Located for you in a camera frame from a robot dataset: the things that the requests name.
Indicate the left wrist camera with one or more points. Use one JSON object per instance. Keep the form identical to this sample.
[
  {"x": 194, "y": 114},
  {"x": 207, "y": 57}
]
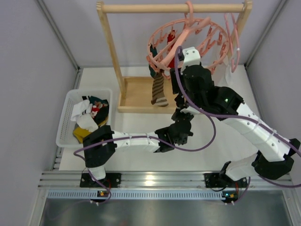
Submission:
[{"x": 190, "y": 110}]

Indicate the brown striped sock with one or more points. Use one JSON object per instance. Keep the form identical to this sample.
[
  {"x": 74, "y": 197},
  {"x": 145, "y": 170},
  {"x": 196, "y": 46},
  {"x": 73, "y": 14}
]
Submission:
[{"x": 158, "y": 96}]

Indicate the white sheer garment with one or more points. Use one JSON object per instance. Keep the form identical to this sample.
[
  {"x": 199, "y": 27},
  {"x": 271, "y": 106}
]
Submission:
[{"x": 222, "y": 75}]

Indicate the white plastic basket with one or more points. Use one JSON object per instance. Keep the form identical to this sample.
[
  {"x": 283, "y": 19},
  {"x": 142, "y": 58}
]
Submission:
[{"x": 64, "y": 137}]

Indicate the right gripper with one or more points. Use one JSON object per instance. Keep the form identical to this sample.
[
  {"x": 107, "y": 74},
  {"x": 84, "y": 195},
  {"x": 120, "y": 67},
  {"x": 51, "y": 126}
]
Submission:
[{"x": 175, "y": 80}]

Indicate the teal sock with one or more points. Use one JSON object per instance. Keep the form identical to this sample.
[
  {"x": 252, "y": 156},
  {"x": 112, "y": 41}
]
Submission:
[{"x": 152, "y": 66}]

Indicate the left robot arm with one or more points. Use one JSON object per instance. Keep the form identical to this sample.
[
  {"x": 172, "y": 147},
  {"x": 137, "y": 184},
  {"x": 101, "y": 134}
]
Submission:
[{"x": 101, "y": 144}]

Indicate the black white-striped sock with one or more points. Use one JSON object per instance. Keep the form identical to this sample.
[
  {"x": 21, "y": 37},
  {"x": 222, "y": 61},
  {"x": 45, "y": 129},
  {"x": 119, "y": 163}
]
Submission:
[{"x": 178, "y": 101}]

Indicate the pink clothes hanger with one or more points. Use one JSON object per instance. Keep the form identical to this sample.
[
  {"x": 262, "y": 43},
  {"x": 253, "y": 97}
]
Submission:
[{"x": 234, "y": 43}]

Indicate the pink round clip hanger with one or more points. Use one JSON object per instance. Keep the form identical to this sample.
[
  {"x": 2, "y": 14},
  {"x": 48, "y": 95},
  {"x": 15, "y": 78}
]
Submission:
[{"x": 216, "y": 36}]

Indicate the aluminium mounting rail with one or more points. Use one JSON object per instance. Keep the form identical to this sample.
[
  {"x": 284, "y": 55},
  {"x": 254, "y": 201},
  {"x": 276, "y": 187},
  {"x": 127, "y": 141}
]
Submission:
[{"x": 150, "y": 186}]

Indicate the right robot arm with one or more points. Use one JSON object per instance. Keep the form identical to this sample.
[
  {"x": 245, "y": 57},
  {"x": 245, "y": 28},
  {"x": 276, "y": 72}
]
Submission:
[{"x": 198, "y": 94}]

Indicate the wooden clothes rack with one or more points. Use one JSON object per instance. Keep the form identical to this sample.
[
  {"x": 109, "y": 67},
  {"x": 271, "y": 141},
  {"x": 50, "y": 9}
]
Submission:
[{"x": 136, "y": 92}]

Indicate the yellow sock in basket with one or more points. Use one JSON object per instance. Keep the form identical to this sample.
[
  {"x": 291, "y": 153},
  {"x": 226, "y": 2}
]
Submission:
[{"x": 80, "y": 134}]

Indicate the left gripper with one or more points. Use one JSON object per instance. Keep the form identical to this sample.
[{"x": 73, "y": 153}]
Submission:
[{"x": 182, "y": 116}]

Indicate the red sock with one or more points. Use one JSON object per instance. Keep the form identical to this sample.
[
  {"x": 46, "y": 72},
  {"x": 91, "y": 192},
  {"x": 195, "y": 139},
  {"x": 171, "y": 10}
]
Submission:
[{"x": 171, "y": 37}]

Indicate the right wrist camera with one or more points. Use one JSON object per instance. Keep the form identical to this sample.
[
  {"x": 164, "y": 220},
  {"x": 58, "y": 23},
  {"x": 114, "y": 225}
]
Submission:
[{"x": 189, "y": 57}]

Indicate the white sock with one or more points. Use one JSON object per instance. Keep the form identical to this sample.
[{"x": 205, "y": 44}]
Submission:
[
  {"x": 87, "y": 122},
  {"x": 80, "y": 109}
]

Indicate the dark patterned socks pile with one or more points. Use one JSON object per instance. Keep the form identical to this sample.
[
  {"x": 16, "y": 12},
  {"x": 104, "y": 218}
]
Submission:
[{"x": 100, "y": 109}]

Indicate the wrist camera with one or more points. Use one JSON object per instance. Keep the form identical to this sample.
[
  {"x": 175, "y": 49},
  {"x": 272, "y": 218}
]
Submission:
[
  {"x": 190, "y": 110},
  {"x": 189, "y": 57}
]

